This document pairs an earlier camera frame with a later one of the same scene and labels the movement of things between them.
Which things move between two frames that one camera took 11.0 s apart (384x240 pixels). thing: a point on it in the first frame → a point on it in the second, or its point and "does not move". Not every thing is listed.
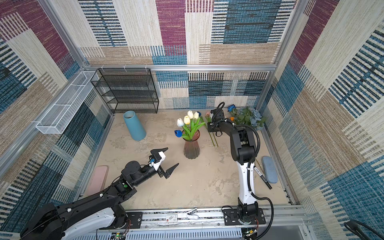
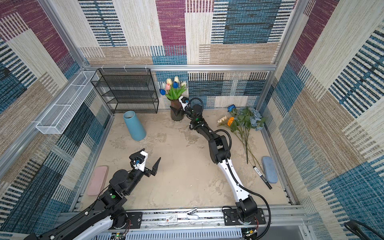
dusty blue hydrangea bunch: [247, 116] does not move
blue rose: [231, 107] does not move
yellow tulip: [187, 120] → [169, 81]
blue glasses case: [269, 169] does not move
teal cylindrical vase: [137, 130] does not move
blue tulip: [179, 134] → [162, 91]
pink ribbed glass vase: [191, 148] → [176, 103]
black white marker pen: [262, 178] does not move
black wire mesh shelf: [127, 89] does not move
